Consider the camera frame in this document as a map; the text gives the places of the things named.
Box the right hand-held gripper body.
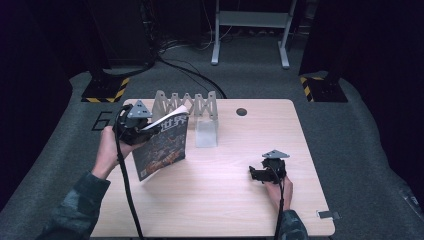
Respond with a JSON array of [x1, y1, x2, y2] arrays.
[[261, 149, 291, 185]]

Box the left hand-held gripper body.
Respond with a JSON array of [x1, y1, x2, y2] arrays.
[[113, 99, 154, 146]]

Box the dark illustrated magazine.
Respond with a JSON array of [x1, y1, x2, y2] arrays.
[[132, 104, 190, 183]]

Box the grey expandable metal book rack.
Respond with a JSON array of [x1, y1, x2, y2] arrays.
[[151, 89, 220, 148]]

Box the person's right hand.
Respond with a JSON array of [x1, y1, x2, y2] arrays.
[[264, 175, 295, 213]]

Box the person's left hand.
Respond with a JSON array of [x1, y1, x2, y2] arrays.
[[91, 125, 145, 181]]

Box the black striped stand base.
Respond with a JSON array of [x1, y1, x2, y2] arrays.
[[299, 74, 349, 103], [80, 74, 131, 104]]

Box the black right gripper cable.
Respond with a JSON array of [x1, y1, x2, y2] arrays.
[[270, 165, 288, 240]]

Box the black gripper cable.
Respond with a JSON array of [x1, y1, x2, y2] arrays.
[[270, 165, 288, 240], [113, 103, 145, 240]]

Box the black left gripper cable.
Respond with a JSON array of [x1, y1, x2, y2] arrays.
[[113, 103, 145, 240]]

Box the black floor cables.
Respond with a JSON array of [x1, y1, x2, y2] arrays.
[[155, 31, 228, 100]]

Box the white metal stand frame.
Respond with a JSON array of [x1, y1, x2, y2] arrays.
[[210, 0, 298, 70]]

